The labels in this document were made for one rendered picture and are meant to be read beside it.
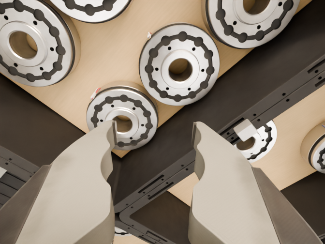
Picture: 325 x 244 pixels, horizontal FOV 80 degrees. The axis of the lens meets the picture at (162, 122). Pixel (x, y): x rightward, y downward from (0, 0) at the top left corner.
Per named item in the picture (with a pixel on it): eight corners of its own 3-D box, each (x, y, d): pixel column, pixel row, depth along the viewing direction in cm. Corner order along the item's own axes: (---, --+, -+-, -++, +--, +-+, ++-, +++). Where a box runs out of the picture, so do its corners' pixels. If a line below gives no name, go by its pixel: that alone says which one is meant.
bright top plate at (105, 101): (125, 72, 25) (125, 74, 24) (170, 126, 29) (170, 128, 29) (71, 115, 28) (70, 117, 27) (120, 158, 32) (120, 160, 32)
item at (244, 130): (246, 117, 21) (252, 123, 20) (253, 126, 21) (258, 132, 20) (232, 128, 21) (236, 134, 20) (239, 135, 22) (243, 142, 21)
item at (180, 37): (184, 3, 21) (185, 3, 21) (233, 69, 25) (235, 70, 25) (123, 67, 25) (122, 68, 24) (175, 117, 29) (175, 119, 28)
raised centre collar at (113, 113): (124, 100, 26) (123, 102, 26) (146, 125, 29) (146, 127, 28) (97, 119, 28) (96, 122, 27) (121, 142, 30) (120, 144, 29)
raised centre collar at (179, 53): (182, 39, 23) (183, 40, 22) (207, 69, 25) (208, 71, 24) (152, 68, 24) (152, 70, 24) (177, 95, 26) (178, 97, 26)
